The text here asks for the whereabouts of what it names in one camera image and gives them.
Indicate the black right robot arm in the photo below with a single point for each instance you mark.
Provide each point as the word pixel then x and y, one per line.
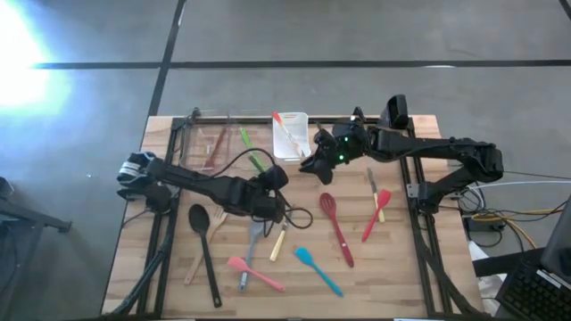
pixel 424 147

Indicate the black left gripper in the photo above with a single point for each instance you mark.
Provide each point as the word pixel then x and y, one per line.
pixel 267 209

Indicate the black plastic spoon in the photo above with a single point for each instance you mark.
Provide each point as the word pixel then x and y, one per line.
pixel 199 218

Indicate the grey plastic spoon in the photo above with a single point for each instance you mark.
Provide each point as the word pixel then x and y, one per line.
pixel 255 232

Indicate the black power box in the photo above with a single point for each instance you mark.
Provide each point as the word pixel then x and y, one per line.
pixel 479 225

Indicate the teal silicone spatula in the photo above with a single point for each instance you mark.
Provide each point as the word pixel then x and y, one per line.
pixel 316 269

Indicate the clear plastic bin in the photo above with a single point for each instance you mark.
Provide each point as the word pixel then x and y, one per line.
pixel 236 156
pixel 196 142

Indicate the black metal table frame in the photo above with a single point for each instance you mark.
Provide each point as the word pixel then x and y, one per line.
pixel 176 125

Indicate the dark monitor back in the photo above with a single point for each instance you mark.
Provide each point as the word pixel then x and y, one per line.
pixel 560 245

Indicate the light wooden fork spatula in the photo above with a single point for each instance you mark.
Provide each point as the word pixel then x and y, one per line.
pixel 205 254

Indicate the black metal stand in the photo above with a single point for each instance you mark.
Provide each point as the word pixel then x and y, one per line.
pixel 27 216

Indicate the dark red slotted spoon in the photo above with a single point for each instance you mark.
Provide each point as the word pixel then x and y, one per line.
pixel 339 236

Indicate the white plastic bin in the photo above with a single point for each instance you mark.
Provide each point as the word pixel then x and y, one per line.
pixel 281 149

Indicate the black laptop keyboard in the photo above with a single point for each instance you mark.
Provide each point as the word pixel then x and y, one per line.
pixel 535 294

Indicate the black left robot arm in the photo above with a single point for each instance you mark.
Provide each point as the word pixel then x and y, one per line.
pixel 192 180

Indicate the green silicone spatula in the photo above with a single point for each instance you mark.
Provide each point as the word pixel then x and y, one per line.
pixel 247 142

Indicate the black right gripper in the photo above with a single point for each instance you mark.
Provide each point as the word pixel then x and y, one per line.
pixel 325 149

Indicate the red silicone spatula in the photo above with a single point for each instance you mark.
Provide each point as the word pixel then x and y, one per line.
pixel 374 218

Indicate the white plastic bag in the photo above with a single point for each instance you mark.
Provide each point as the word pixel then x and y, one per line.
pixel 477 254

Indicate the pink silicone spatula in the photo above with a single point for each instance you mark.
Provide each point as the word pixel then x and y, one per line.
pixel 254 273

